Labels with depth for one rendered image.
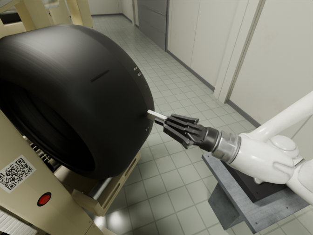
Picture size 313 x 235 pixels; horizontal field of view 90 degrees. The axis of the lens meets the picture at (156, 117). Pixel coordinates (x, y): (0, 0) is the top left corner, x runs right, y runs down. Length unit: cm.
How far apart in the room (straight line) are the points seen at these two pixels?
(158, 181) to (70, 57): 153
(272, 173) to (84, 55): 59
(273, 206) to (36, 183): 113
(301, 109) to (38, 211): 91
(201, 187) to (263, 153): 135
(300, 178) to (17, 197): 108
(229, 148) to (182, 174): 139
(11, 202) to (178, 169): 152
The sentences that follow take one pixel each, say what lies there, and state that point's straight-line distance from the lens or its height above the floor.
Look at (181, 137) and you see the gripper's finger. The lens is 48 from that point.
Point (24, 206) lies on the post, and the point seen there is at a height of 110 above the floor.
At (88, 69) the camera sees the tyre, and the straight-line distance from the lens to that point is 46.
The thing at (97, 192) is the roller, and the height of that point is 92.
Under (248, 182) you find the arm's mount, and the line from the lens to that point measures 113.
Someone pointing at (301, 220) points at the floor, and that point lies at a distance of 210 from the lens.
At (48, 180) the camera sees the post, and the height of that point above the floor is 111.
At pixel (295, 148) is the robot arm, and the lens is 103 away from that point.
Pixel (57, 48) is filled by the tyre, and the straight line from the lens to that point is 49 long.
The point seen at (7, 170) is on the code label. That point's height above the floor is 124.
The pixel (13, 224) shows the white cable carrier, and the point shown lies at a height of 107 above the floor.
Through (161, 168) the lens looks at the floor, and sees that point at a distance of 186.
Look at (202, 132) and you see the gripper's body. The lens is 52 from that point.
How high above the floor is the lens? 160
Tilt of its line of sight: 41 degrees down
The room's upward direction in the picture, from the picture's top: straight up
